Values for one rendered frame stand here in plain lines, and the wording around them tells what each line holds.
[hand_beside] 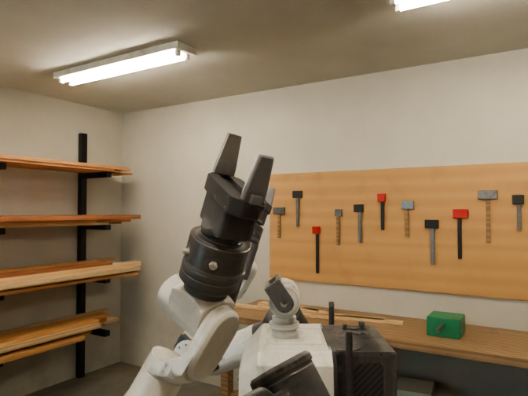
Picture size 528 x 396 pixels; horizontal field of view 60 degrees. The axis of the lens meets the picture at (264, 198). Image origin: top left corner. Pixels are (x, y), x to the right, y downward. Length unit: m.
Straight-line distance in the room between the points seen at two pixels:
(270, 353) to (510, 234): 2.70
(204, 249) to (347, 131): 3.19
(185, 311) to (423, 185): 2.96
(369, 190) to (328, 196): 0.34
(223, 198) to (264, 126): 3.53
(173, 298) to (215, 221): 0.14
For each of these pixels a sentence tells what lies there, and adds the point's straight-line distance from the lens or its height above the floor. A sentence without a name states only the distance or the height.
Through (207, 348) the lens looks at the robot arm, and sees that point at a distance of 0.66.
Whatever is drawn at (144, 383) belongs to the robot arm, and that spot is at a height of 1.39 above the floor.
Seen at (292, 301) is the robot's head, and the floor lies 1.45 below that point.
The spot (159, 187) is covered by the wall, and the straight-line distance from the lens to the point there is 4.83.
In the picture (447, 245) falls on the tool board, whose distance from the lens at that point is 3.48.
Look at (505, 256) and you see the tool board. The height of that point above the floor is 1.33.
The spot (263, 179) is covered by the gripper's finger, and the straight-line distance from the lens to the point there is 0.57.
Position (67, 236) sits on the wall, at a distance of 4.83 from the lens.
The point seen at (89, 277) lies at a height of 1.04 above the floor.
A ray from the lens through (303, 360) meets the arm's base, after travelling 0.77.
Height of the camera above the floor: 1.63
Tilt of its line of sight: 2 degrees up
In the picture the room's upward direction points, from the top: straight up
